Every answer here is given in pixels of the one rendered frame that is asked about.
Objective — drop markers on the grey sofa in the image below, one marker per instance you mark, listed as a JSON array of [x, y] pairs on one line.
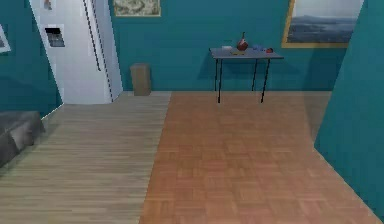
[[16, 133]]

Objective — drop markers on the brown bin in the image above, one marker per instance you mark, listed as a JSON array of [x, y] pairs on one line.
[[140, 79]]

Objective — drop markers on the white dish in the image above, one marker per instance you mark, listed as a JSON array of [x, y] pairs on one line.
[[227, 48]]

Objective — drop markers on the yellow flat item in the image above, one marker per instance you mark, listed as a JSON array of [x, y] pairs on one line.
[[237, 52]]

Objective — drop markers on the grey table with black legs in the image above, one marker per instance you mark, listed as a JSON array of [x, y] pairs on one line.
[[245, 54]]

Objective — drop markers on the dark red vase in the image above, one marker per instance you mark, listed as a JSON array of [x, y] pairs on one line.
[[242, 44]]

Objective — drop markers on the blue cup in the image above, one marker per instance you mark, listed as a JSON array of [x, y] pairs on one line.
[[257, 47]]

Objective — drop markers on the red apple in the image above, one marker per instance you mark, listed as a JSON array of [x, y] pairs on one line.
[[269, 50]]

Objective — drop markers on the gold framed map picture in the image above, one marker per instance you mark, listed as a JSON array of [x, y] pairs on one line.
[[136, 7]]

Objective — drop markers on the white fridge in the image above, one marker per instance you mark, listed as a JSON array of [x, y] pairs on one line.
[[75, 60]]

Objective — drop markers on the gold framed landscape picture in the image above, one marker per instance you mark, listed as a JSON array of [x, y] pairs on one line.
[[320, 25]]

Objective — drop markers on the white framed picture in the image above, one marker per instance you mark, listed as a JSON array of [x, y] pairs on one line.
[[3, 40]]

